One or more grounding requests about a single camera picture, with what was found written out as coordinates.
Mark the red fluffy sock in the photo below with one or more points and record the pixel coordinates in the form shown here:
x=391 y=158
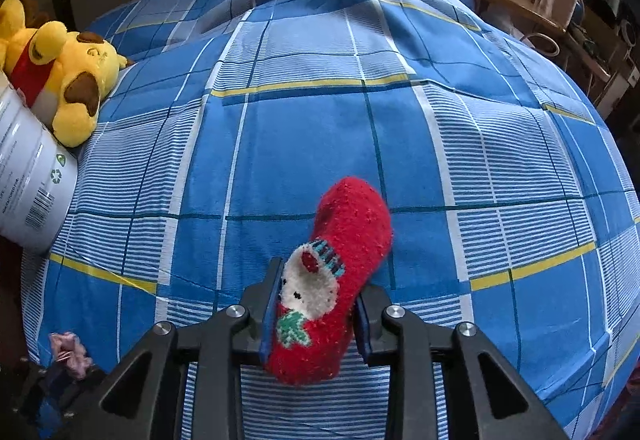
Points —
x=350 y=220

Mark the blue plaid blanket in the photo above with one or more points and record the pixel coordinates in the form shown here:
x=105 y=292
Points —
x=310 y=145

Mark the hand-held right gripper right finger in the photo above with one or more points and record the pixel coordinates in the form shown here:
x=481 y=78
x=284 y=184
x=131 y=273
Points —
x=361 y=325

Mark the white desk fan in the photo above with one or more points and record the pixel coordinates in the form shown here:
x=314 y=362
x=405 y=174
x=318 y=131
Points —
x=629 y=31

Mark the white metal can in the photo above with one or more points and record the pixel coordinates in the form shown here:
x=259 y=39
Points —
x=30 y=170

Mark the white cabinet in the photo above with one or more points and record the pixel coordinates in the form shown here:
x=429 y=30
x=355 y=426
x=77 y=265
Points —
x=620 y=88

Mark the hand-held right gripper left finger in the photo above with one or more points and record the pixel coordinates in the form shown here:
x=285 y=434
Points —
x=267 y=320

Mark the yellow bear plush red shirt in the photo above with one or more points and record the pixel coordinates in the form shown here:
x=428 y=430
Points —
x=80 y=65

